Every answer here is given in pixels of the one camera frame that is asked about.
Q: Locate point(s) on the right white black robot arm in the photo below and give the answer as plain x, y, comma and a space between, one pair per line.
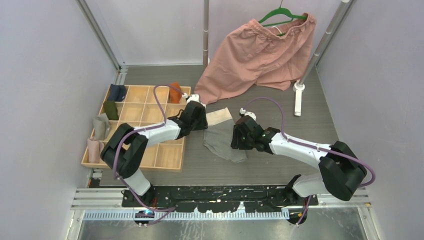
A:
339, 173

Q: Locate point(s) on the centre metal rack pole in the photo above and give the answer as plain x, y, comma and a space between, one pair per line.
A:
205, 38

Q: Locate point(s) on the dark green rolled underwear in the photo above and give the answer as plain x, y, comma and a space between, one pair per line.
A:
110, 109

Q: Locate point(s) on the grey underwear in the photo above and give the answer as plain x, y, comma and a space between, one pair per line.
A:
219, 134
101, 126

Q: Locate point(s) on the orange white underwear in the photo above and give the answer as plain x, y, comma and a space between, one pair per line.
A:
175, 93

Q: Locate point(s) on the metal rack pole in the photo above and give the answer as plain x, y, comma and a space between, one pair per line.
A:
205, 38
299, 85

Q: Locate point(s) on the slotted aluminium cable duct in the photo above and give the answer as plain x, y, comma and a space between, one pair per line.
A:
148, 215

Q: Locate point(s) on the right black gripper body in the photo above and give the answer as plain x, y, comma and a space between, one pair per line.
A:
241, 141

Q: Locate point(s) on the left aluminium frame post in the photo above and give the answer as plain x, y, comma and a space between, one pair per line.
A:
121, 68

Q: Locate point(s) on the pink rolled underwear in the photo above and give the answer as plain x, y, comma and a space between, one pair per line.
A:
94, 149

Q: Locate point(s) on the grey rolled underwear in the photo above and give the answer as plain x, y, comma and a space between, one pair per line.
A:
101, 126

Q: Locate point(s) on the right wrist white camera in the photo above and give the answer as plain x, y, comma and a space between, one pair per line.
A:
244, 114

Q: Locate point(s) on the pink shorts on hanger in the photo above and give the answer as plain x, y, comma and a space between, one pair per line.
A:
252, 54

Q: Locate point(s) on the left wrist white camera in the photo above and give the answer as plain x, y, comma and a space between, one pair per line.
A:
191, 98

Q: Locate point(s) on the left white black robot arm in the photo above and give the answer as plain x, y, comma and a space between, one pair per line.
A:
124, 151

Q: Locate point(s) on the wrist white camera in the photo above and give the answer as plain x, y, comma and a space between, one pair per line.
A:
191, 98
244, 114

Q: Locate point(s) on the navy rolled underwear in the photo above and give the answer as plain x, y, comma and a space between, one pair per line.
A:
117, 93

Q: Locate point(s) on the right metal rack pole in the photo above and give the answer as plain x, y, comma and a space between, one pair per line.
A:
299, 85

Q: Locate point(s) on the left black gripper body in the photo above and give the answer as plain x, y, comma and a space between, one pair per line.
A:
199, 124

